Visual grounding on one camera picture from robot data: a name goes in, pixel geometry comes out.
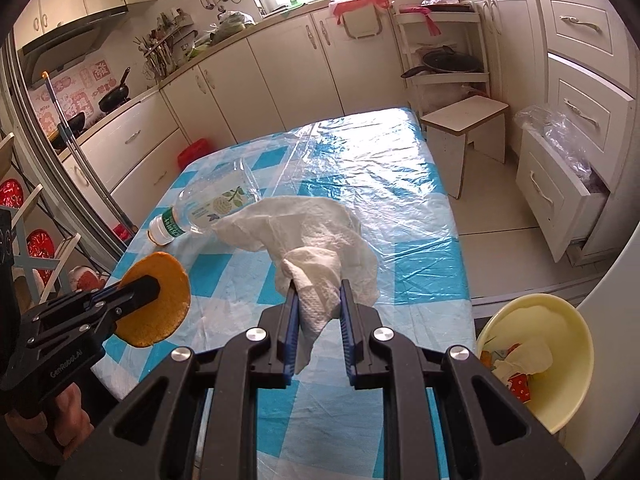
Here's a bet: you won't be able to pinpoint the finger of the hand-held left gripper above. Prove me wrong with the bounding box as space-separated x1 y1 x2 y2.
91 286 129 303
17 276 162 353

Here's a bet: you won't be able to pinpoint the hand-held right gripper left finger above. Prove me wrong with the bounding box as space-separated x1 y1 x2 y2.
55 280 303 480

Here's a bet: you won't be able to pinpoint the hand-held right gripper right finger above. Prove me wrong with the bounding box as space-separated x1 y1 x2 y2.
339 280 586 480

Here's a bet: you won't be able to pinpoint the large orange peel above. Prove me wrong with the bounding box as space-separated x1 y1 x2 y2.
115 252 192 348

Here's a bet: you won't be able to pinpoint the white paper towel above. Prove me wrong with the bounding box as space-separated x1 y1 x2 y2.
212 196 379 377

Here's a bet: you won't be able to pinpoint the pale yellow plastic basin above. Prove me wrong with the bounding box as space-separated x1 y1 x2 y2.
475 294 597 435

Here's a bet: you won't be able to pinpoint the red lined trash bin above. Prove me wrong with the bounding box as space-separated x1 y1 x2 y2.
177 138 213 168

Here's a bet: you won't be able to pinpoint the person's left hand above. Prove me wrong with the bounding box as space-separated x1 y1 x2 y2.
5 384 96 461

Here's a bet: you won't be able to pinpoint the red patterned plate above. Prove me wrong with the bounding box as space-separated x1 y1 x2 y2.
0 180 25 208
26 230 55 258
67 267 101 291

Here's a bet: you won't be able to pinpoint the slatted shelf rack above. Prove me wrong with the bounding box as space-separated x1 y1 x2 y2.
0 132 108 306

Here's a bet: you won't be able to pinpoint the clear plastic bottle green label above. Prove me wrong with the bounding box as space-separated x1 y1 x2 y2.
148 157 263 247

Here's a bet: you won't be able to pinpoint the metal mop pole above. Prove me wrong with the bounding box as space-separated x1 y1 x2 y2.
42 72 138 241

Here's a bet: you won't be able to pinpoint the clear plastic sheet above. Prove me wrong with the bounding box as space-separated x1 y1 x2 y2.
210 110 461 311

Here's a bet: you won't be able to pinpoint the kitchen utensil rack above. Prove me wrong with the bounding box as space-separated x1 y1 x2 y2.
132 25 173 81

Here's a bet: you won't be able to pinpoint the cream open drawer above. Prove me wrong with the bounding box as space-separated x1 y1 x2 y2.
515 122 613 263

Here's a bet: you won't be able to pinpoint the small wooden stool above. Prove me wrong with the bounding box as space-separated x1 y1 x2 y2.
420 96 511 200

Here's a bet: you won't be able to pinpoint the cream kitchen base cabinets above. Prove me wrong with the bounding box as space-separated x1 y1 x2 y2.
60 0 416 211

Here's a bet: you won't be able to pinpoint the range hood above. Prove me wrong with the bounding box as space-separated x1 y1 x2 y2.
20 2 128 88

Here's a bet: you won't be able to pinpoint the white rounded panel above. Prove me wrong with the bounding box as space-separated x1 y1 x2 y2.
550 240 640 480

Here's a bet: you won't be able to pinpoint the white tiered storage rack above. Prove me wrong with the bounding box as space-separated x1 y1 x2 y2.
392 2 493 116

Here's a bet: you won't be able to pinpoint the bagged green vegetables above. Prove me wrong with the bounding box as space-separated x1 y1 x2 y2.
192 10 256 56

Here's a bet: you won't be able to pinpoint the black frying pan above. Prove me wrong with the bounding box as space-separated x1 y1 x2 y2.
401 47 483 79

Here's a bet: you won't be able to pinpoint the clear plastic bag in drawer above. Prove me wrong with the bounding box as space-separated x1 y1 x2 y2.
515 105 596 186

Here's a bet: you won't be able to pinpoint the red plastic bag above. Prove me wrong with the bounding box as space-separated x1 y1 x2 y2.
400 5 443 36

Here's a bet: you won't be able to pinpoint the hanging bin with red bag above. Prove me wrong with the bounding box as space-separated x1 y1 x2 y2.
329 0 390 40

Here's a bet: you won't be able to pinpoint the cream drawer cabinet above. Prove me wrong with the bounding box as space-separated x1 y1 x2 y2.
465 0 636 266

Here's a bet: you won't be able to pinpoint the metal sliding door frame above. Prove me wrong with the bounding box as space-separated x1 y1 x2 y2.
0 35 131 286

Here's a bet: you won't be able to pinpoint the black wok with handle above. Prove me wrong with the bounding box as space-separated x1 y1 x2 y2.
98 67 132 112

